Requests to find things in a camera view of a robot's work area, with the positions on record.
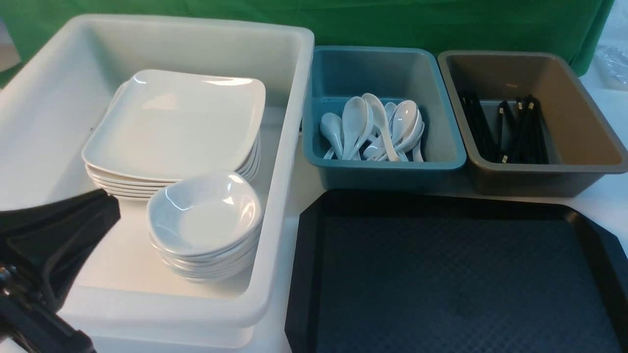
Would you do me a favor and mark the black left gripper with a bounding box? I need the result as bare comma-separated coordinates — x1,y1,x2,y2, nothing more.
0,189,121,353

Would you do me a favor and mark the white square rice plate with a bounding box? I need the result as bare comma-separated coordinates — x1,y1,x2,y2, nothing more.
81,69,266,182

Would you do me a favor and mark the white ceramic soup spoon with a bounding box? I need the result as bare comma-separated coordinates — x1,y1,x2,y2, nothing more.
362,93,401,161

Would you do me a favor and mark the stack of white square plates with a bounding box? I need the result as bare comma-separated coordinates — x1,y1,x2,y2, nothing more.
85,133,261,201

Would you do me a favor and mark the stack of white small bowls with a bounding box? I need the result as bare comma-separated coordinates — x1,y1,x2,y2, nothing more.
146,171,264,283

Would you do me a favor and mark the black serving tray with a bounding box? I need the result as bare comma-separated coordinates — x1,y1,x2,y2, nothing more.
284,189,628,353

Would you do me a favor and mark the pile of white spoons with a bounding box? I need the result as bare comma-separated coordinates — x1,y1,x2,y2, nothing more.
317,93,427,162

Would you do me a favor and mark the teal plastic bin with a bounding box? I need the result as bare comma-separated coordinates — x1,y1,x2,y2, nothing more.
301,46,467,192

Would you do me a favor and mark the pile of black chopsticks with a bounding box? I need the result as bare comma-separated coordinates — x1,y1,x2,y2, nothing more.
458,91,549,164

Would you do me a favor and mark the brown plastic bin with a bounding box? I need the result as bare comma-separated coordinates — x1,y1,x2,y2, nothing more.
438,50,627,197

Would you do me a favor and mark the green cloth backdrop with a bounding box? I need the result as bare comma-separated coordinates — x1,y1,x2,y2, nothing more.
0,0,614,76

